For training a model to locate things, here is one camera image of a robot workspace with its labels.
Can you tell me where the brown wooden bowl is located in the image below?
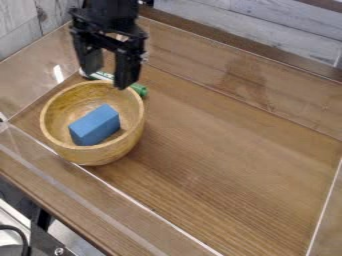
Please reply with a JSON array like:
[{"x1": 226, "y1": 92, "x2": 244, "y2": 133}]
[{"x1": 40, "y1": 81, "x2": 146, "y2": 166}]

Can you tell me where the white green marker pen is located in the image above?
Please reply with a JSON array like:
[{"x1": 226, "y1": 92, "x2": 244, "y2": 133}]
[{"x1": 79, "y1": 70, "x2": 148, "y2": 98}]

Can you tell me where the black cable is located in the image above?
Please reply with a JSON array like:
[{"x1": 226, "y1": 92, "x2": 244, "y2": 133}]
[{"x1": 0, "y1": 225, "x2": 32, "y2": 256}]

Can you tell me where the blue rectangular block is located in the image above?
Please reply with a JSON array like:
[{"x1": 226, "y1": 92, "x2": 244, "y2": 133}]
[{"x1": 68, "y1": 104, "x2": 120, "y2": 146}]

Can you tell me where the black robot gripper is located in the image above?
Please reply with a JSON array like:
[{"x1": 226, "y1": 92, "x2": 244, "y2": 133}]
[{"x1": 69, "y1": 0, "x2": 147, "y2": 90}]

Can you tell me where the black metal table frame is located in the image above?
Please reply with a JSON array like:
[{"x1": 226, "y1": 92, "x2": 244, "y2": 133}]
[{"x1": 0, "y1": 178, "x2": 76, "y2": 256}]

